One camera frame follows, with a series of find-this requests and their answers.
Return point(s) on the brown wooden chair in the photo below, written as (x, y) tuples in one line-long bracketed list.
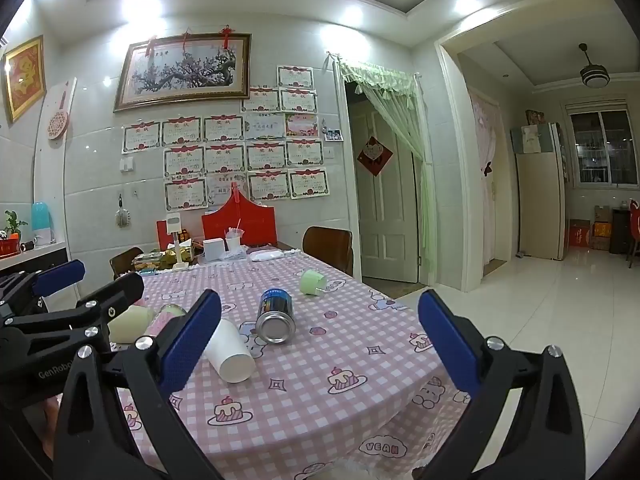
[(125, 260), (327, 247)]

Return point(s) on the metal tin can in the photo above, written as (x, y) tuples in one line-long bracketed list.
[(275, 327)]

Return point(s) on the cream plastic cup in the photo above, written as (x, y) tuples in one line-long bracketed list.
[(131, 324)]

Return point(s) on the white sign on stand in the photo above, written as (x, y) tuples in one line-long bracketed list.
[(174, 222)]

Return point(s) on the white plastic bag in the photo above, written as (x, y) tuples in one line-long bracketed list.
[(267, 255)]

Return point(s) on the red knot tassel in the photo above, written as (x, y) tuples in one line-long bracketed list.
[(228, 37), (186, 39), (150, 46)]

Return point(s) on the brown doormat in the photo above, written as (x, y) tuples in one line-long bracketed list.
[(395, 288)]

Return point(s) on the dark low cabinet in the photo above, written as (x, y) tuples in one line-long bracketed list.
[(622, 230)]

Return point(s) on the white paper cup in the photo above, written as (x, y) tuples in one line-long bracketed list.
[(227, 355)]

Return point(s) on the hanging metal brush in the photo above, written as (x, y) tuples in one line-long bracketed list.
[(123, 217)]

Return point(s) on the ceiling fan lamp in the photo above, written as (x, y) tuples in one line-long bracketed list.
[(594, 75)]

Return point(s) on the pink checked tablecloth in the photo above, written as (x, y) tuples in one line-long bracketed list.
[(310, 365)]

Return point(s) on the red diamond door ornament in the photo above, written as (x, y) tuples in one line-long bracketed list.
[(374, 156)]

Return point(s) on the white wall switch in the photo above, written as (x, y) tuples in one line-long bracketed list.
[(127, 164)]

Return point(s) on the round pink fan ornament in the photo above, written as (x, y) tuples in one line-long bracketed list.
[(58, 122)]

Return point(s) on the blue humidifier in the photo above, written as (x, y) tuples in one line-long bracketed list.
[(42, 222)]

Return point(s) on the tray of snacks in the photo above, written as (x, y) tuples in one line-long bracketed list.
[(149, 261)]

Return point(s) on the gold framed picture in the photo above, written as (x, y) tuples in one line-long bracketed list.
[(24, 79)]

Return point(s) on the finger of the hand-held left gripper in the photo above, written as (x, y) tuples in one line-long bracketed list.
[(57, 280), (117, 292)]

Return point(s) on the orange cardboard box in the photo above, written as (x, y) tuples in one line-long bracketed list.
[(601, 236)]

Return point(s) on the pink clear cup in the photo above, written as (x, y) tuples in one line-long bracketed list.
[(167, 316)]

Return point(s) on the red cardboard box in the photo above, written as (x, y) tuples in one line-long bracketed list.
[(580, 234)]

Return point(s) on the dark cabinet with white counter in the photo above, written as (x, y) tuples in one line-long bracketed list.
[(35, 257)]

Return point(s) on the potted plant in red pot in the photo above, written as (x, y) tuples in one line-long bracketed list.
[(9, 247)]

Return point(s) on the small red card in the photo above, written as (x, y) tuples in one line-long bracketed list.
[(162, 235)]

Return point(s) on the white panel door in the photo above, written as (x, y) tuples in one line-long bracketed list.
[(385, 220)]

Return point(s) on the green lace door curtain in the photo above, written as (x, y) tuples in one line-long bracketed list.
[(426, 195)]

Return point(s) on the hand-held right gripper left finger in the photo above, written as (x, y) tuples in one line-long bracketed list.
[(192, 345)]

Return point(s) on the box on refrigerator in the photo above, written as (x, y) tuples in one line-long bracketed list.
[(535, 116)]

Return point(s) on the white cup with straws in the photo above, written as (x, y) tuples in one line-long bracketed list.
[(233, 242)]

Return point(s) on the barred window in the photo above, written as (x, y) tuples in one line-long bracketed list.
[(605, 145)]

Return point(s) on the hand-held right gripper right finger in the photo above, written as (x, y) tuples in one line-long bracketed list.
[(447, 345)]

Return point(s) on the group of award certificates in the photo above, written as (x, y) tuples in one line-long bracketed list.
[(225, 155)]

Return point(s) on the white refrigerator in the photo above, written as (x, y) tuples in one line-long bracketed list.
[(537, 200)]

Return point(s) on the white square box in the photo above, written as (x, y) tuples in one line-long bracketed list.
[(214, 250)]

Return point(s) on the small wall photos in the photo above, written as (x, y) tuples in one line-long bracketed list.
[(333, 135)]

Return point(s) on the red paper board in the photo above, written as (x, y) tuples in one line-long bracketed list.
[(252, 220)]

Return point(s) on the green plastic cup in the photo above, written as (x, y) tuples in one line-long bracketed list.
[(311, 282)]

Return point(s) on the framed blossom painting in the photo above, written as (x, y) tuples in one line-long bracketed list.
[(182, 72)]

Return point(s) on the red chair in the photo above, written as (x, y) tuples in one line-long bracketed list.
[(635, 230)]

